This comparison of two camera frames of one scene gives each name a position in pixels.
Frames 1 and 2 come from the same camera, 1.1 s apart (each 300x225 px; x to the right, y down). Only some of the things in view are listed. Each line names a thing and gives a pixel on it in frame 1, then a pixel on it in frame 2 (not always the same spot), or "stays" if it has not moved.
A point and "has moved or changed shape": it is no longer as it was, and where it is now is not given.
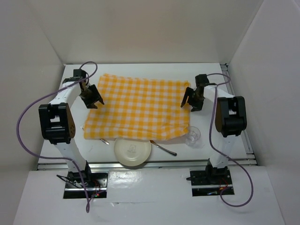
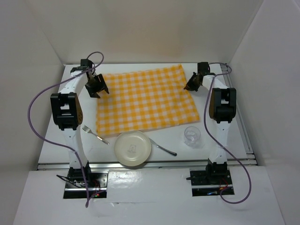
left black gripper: [95, 96] → [101, 86]
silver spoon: [170, 153] stays
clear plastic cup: [193, 135] stays
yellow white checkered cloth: [138, 108] has moved or changed shape
